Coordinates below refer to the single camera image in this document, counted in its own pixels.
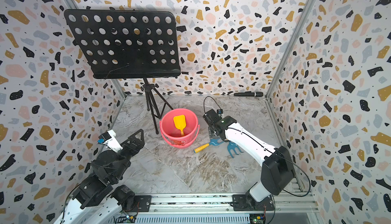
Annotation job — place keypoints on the yellow toy shovel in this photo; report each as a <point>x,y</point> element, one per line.
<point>180,123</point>

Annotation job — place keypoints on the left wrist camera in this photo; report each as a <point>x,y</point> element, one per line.
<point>109,140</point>

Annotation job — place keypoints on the circuit board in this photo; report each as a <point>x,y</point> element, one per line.
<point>125,219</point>
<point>257,219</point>

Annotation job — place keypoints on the teal rake yellow handle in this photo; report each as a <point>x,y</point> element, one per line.
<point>213,142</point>

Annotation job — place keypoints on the pink plastic bucket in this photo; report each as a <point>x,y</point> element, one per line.
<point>172,136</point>

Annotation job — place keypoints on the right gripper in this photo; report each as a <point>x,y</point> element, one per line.
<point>211,133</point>

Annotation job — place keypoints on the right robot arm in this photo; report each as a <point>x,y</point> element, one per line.
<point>277,169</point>

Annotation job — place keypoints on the black microphone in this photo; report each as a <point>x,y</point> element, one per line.
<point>249,94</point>

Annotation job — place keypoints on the left circuit board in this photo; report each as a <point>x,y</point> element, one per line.
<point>125,219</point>

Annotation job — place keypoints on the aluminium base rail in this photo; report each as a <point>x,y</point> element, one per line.
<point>223,208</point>

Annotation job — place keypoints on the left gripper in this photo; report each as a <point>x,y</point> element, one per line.
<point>138,144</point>

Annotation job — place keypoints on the teal fork yellow handle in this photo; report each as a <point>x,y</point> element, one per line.
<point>233,148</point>

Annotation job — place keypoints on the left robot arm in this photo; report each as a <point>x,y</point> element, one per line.
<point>99,197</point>

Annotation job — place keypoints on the black perforated music stand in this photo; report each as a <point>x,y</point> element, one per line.
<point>128,44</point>

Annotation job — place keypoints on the right circuit board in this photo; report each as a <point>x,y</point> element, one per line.
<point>257,219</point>

